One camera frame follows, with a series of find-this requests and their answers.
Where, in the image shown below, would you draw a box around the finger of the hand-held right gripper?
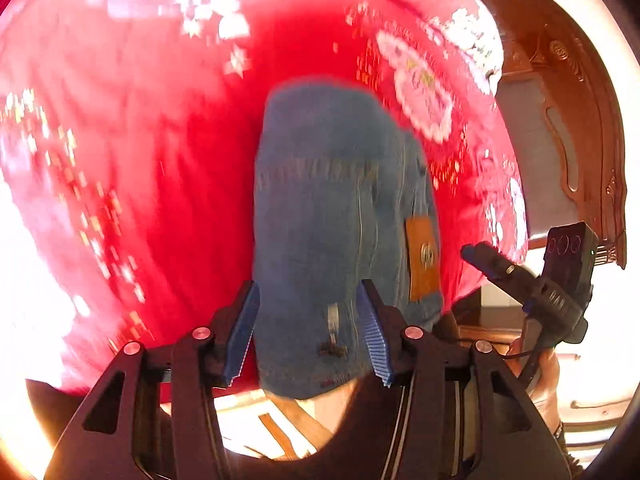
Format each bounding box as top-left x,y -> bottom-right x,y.
460,241 -> 541,307

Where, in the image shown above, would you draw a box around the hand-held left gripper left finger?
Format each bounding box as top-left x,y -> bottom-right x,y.
44,279 -> 262,480

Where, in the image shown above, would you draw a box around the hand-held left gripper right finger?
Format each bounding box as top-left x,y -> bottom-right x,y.
356,279 -> 574,480

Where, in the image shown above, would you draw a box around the blue denim pants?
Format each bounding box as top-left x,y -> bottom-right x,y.
251,77 -> 447,402

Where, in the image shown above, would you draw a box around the person's right hand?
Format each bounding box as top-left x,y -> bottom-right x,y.
509,337 -> 562,428

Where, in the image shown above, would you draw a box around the dark wooden bed headboard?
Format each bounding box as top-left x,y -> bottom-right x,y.
450,0 -> 629,270

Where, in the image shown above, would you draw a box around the red rose printed blanket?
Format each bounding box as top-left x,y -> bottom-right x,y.
0,0 -> 532,397

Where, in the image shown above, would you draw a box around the black cable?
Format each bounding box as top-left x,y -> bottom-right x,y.
504,347 -> 543,392

